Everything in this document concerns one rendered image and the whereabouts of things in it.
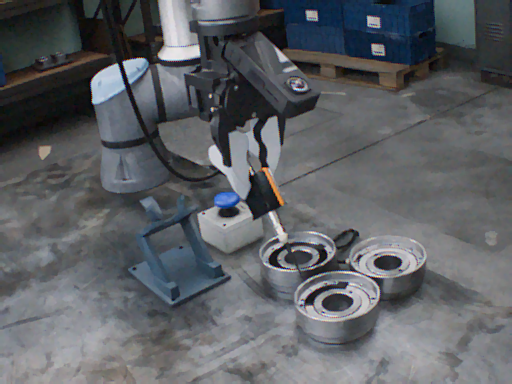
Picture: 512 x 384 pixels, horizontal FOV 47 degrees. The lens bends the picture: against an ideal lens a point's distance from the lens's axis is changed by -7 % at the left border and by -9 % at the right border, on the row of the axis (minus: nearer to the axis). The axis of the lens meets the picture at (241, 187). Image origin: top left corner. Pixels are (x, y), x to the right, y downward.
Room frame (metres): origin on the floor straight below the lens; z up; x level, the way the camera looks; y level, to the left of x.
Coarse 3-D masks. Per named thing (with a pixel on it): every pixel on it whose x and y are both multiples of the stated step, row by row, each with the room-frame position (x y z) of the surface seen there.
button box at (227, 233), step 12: (240, 204) 0.89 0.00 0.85; (204, 216) 0.86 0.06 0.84; (216, 216) 0.86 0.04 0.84; (228, 216) 0.85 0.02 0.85; (240, 216) 0.85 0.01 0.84; (252, 216) 0.85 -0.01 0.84; (204, 228) 0.86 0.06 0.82; (216, 228) 0.83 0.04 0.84; (228, 228) 0.82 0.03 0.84; (240, 228) 0.83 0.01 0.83; (252, 228) 0.84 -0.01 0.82; (216, 240) 0.84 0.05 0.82; (228, 240) 0.82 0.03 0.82; (240, 240) 0.83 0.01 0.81; (252, 240) 0.84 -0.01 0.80; (228, 252) 0.82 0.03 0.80
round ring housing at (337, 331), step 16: (336, 272) 0.67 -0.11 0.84; (352, 272) 0.66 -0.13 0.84; (304, 288) 0.65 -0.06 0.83; (368, 288) 0.64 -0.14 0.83; (320, 304) 0.62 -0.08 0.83; (336, 304) 0.64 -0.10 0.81; (352, 304) 0.62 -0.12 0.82; (304, 320) 0.59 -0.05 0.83; (320, 320) 0.57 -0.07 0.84; (336, 320) 0.57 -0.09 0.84; (352, 320) 0.57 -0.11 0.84; (368, 320) 0.57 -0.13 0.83; (320, 336) 0.58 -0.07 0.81; (336, 336) 0.57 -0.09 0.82; (352, 336) 0.57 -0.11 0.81
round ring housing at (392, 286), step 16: (368, 240) 0.73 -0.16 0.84; (384, 240) 0.74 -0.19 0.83; (400, 240) 0.73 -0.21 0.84; (352, 256) 0.71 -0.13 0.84; (384, 256) 0.71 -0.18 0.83; (400, 256) 0.70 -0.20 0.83; (416, 256) 0.69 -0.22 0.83; (384, 272) 0.66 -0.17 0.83; (400, 272) 0.66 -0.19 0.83; (416, 272) 0.64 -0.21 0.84; (384, 288) 0.64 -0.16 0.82; (400, 288) 0.64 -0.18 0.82; (416, 288) 0.65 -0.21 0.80
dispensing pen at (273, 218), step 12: (252, 168) 0.69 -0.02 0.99; (252, 180) 0.66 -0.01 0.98; (264, 180) 0.66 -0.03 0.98; (252, 192) 0.67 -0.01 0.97; (264, 192) 0.65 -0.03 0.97; (252, 204) 0.67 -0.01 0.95; (264, 204) 0.65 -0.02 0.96; (276, 204) 0.65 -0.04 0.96; (276, 216) 0.66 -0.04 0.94; (276, 228) 0.65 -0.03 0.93; (288, 240) 0.64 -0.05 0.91; (288, 252) 0.64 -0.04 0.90
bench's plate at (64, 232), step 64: (0, 192) 1.19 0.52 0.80; (64, 192) 1.14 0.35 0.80; (192, 192) 1.05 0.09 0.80; (0, 256) 0.90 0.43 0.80; (64, 256) 0.87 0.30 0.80; (128, 256) 0.85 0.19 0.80; (256, 256) 0.80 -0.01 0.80; (0, 320) 0.70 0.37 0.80; (64, 320) 0.69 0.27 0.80; (128, 320) 0.68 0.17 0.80; (192, 320) 0.66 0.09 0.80; (256, 320) 0.64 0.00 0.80; (384, 320) 0.60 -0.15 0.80; (448, 320) 0.58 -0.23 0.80
